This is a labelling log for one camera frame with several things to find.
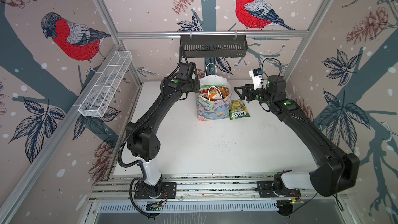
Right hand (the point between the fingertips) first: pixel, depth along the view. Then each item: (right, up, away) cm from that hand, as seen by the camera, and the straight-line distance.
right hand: (241, 85), depth 77 cm
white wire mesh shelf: (-71, -9, -5) cm, 72 cm away
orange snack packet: (-13, -6, +11) cm, 18 cm away
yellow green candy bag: (+4, -15, +24) cm, 28 cm away
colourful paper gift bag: (-17, -14, +9) cm, 23 cm away
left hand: (-22, +3, +7) cm, 23 cm away
